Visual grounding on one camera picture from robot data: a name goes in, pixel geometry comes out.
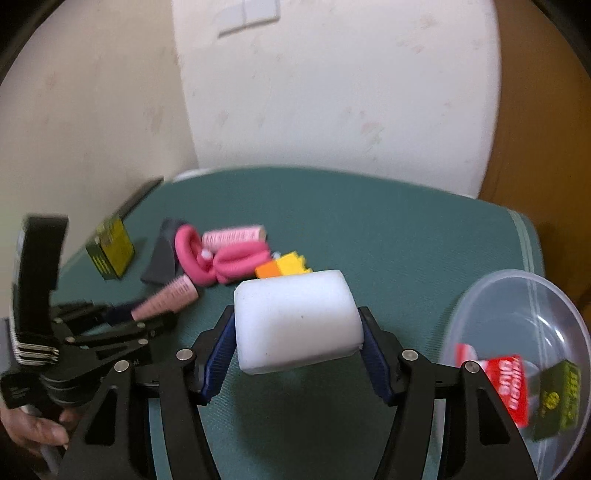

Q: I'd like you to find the dark green packet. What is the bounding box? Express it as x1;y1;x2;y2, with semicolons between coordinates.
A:
531;360;583;444

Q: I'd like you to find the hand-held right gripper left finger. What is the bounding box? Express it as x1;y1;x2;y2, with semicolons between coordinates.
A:
55;305;237;480

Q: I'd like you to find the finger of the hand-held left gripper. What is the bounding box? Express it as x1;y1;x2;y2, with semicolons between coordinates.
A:
64;312;179;350
50;299;145;334

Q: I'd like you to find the hot pink foam curler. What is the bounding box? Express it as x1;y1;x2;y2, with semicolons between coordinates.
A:
174;224;218;288
212;244;273;284

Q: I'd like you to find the dark grey cup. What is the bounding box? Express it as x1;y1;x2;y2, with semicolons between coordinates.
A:
141;218;188;286

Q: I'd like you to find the clear plastic container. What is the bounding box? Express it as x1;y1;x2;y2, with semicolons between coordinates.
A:
438;269;591;480

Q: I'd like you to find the white sponge block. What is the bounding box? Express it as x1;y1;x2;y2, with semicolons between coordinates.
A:
233;269;365;374

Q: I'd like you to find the yellow and orange toy block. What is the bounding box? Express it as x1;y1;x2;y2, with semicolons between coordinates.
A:
255;250;312;279

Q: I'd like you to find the green cardboard box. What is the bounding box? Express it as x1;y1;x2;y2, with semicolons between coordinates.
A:
85;217;136;281

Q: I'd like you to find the red and white packet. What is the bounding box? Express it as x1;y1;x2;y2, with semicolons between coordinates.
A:
455;344;532;428

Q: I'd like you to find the green table mat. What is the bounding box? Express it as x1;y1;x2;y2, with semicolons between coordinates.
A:
46;166;546;480

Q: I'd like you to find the light pink hair roller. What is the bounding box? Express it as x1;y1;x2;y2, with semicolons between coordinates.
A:
130;272;200;320
202;225;267;250

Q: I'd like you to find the brown wooden door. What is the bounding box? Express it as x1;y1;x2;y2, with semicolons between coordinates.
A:
478;0;591;324

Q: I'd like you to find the person's left hand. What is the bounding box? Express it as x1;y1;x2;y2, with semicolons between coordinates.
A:
0;406;81;462

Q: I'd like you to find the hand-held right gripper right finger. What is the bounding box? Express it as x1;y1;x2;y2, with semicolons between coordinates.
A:
358;305;541;480

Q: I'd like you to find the white wall switch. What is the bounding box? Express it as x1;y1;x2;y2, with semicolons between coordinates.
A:
217;0;281;38

